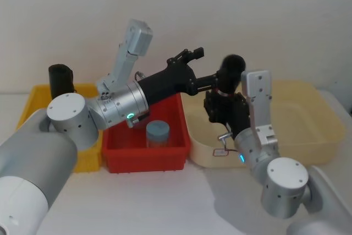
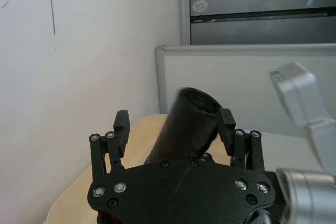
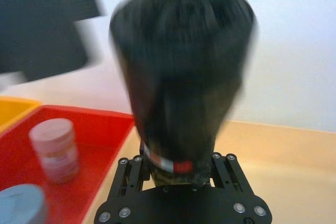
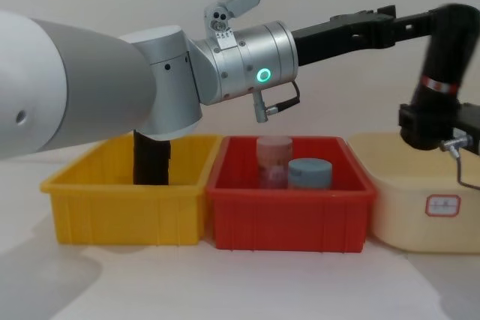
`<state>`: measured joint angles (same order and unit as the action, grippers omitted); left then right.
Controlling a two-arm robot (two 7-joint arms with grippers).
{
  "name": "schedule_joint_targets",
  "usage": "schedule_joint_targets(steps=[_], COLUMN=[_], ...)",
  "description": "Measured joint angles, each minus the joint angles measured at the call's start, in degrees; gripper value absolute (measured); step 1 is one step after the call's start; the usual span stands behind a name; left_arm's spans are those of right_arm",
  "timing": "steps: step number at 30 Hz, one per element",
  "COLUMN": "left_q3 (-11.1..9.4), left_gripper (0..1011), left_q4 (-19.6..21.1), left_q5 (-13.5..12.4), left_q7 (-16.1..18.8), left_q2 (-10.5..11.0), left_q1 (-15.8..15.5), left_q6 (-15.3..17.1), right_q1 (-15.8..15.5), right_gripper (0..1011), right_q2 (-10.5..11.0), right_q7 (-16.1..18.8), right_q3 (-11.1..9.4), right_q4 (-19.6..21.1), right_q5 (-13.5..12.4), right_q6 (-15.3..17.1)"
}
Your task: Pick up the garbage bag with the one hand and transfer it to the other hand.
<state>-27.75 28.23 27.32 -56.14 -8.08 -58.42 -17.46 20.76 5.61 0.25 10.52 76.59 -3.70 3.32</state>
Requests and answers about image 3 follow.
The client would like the black ribbed block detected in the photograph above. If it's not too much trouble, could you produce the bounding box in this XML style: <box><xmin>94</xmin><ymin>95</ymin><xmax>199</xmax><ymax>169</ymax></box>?
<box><xmin>0</xmin><ymin>0</ymin><xmax>108</xmax><ymax>82</ymax></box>

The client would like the red plastic tray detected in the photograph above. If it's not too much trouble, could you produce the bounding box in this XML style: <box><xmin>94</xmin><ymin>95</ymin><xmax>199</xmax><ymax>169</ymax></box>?
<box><xmin>0</xmin><ymin>105</ymin><xmax>136</xmax><ymax>224</ymax></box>

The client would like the black pouch with red-white label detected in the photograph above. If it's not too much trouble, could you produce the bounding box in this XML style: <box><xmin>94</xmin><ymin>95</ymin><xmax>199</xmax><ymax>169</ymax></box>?
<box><xmin>109</xmin><ymin>0</ymin><xmax>260</xmax><ymax>186</ymax></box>

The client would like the grey round can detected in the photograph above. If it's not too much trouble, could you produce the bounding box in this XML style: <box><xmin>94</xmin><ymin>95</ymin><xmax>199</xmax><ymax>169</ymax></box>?
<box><xmin>0</xmin><ymin>184</ymin><xmax>48</xmax><ymax>224</ymax></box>

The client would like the yellow plastic tray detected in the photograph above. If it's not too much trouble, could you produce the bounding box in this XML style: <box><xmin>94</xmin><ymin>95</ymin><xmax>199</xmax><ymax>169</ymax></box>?
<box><xmin>0</xmin><ymin>97</ymin><xmax>43</xmax><ymax>133</ymax></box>

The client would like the pink jar with lid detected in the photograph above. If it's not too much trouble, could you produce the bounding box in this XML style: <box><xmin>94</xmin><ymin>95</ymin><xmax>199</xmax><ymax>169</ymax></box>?
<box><xmin>28</xmin><ymin>118</ymin><xmax>80</xmax><ymax>184</ymax></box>

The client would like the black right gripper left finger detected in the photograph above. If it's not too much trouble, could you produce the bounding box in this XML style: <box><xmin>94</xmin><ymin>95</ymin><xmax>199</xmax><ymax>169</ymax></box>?
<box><xmin>111</xmin><ymin>155</ymin><xmax>152</xmax><ymax>201</ymax></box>

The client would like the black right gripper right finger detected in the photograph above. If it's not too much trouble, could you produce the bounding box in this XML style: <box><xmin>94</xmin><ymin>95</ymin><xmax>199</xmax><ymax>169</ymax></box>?
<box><xmin>209</xmin><ymin>152</ymin><xmax>254</xmax><ymax>196</ymax></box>

